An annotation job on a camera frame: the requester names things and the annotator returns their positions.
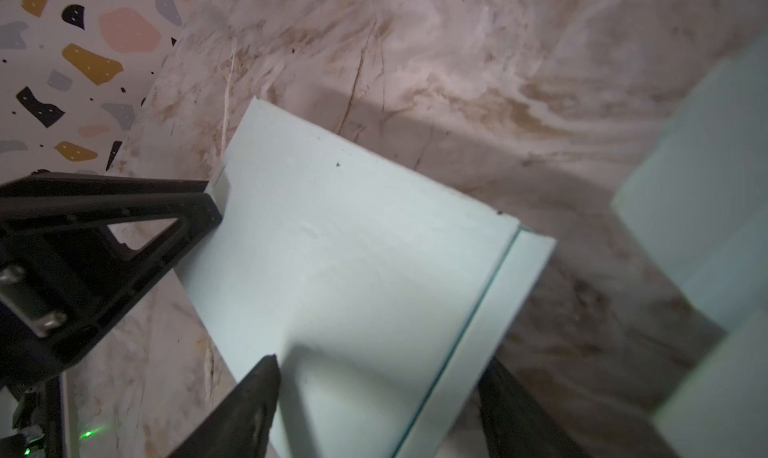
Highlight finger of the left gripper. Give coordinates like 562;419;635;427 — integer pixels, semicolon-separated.
1;172;222;386

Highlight mint paper box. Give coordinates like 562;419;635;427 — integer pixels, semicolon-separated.
176;98;555;457

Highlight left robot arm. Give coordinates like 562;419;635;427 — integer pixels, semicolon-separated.
1;170;222;457

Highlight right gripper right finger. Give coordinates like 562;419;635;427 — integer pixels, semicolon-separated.
478;358;590;458

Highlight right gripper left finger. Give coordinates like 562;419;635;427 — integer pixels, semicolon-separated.
170;355;281;458

